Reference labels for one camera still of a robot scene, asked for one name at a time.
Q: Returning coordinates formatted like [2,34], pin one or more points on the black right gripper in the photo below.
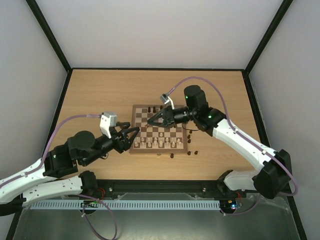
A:
[167,116]

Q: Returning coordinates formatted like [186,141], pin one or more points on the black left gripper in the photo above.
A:
[126,143]

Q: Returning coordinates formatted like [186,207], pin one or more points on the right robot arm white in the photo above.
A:
[270,175]

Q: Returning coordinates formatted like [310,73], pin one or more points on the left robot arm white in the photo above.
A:
[45,178]

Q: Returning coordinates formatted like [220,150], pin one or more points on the wooden chess board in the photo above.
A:
[156,140]

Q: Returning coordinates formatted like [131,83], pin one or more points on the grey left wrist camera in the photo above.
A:
[108,119]

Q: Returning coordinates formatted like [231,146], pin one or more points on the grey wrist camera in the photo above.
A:
[108,119]
[167,101]

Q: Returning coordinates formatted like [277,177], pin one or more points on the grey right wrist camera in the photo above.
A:
[167,101]

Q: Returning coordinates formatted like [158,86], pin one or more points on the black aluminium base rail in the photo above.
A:
[215,189]

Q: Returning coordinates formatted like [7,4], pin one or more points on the light blue cable duct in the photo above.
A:
[54,204]

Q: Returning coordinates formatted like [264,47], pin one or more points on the black frame post left rear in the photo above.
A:
[39,16]

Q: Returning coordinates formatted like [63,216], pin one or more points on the black frame post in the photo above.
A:
[39,16]
[279,15]

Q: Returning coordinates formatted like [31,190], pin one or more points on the black frame post right rear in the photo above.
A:
[279,15]

